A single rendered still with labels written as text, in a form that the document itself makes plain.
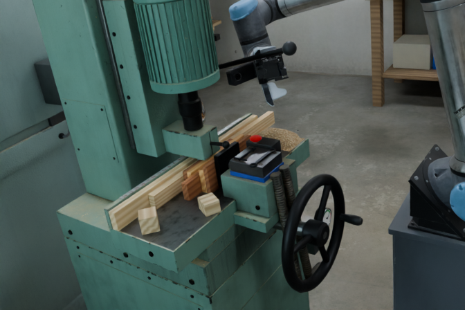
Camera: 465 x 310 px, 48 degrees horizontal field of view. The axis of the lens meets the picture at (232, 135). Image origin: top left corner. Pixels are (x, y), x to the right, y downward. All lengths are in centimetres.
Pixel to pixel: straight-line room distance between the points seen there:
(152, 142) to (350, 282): 129
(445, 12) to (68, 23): 91
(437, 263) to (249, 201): 75
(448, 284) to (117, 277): 102
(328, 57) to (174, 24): 369
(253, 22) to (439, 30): 54
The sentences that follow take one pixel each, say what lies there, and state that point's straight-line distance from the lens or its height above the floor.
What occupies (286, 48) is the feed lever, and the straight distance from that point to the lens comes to 128.
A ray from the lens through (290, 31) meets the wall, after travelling 493.
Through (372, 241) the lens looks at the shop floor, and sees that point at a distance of 265.
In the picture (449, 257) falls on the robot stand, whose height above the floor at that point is 48.
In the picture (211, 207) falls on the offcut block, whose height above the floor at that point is 92.
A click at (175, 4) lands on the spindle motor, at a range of 121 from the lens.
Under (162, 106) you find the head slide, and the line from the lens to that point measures 141.
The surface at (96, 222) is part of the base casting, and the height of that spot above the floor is 80.
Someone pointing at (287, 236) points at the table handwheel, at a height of 88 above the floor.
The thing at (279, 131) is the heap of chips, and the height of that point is 94.
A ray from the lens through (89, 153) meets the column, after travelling 157.
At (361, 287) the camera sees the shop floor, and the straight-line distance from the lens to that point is 239.
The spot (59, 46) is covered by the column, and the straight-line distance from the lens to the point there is 149.
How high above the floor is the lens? 157
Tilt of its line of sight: 24 degrees down
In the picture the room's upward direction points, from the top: 8 degrees counter-clockwise
